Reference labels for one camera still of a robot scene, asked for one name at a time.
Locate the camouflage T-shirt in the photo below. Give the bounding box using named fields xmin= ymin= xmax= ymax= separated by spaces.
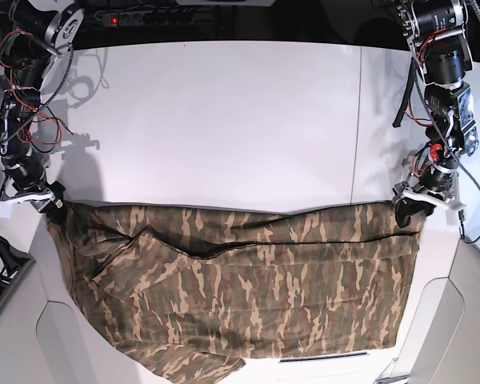
xmin=47 ymin=202 xmax=426 ymax=383

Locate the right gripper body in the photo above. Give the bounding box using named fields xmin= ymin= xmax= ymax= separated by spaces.
xmin=0 ymin=182 xmax=66 ymax=212

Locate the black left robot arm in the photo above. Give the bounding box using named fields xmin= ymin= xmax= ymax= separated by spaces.
xmin=393 ymin=1 xmax=478 ymax=228

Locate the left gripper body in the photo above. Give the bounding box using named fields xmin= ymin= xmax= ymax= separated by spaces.
xmin=392 ymin=182 xmax=466 ymax=212

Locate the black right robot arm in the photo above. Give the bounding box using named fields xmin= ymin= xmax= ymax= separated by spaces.
xmin=0 ymin=1 xmax=85 ymax=218

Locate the white power strip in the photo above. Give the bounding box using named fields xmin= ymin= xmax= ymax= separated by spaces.
xmin=94 ymin=9 xmax=195 ymax=28

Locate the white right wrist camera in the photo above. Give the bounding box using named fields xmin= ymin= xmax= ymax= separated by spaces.
xmin=0 ymin=198 xmax=12 ymax=218

